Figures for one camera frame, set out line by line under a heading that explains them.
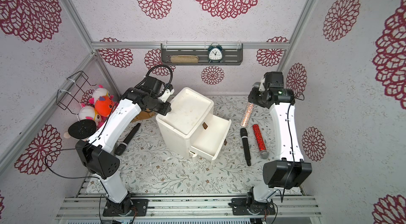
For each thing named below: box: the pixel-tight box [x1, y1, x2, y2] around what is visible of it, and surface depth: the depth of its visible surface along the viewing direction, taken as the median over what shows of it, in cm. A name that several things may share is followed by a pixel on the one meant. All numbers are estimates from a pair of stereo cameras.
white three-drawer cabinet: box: [155, 86, 232, 166], surface depth 83 cm
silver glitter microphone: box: [240, 101, 256, 128], surface depth 76 cm
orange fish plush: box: [94, 96, 115, 118], surface depth 90 cm
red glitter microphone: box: [252, 124, 270, 160], surface depth 95 cm
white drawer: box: [189, 114, 232, 161], surface depth 87 cm
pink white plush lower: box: [78, 105, 109, 132], surface depth 87 cm
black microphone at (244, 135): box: [240, 127, 252, 167], surface depth 95 cm
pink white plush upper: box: [91, 84, 114, 101], surface depth 97 cm
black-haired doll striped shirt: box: [68, 119, 97, 140], surface depth 78 cm
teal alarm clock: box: [207, 44, 224, 63], surface depth 92 cm
